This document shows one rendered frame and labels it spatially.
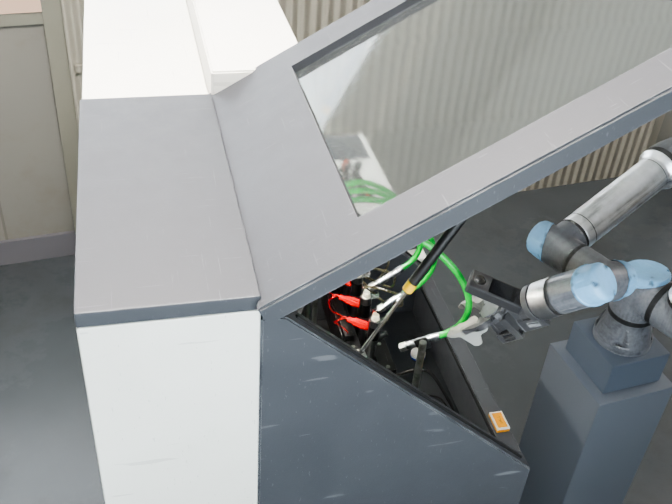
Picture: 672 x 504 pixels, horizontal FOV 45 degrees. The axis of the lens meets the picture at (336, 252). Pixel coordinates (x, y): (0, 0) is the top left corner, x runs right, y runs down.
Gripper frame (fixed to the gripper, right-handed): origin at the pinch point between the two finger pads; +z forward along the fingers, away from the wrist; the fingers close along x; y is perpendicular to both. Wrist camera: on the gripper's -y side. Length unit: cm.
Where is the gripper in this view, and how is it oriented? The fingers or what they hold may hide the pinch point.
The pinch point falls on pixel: (454, 317)
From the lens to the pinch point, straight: 173.5
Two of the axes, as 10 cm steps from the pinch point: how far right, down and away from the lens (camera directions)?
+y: 6.8, 6.6, 3.2
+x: 3.9, -7.0, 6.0
